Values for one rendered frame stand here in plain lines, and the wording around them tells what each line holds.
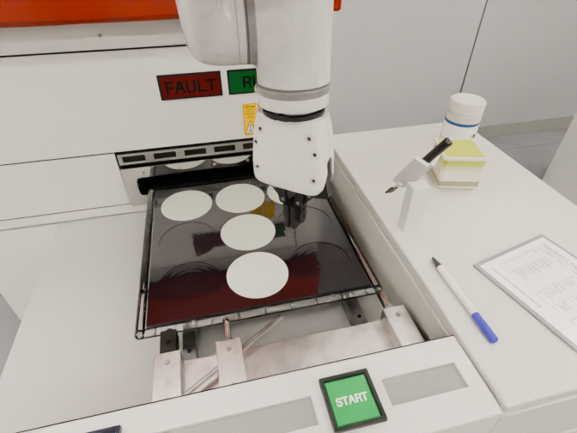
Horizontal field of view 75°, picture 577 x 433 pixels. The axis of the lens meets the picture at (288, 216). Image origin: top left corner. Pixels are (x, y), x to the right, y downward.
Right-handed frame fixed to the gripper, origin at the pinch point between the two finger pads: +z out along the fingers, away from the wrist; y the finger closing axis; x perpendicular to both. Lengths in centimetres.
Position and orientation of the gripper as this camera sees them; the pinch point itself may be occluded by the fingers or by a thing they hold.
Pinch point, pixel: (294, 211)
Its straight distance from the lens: 54.3
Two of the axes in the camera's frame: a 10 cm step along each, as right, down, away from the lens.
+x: 4.9, -5.1, 7.0
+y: 8.7, 2.7, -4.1
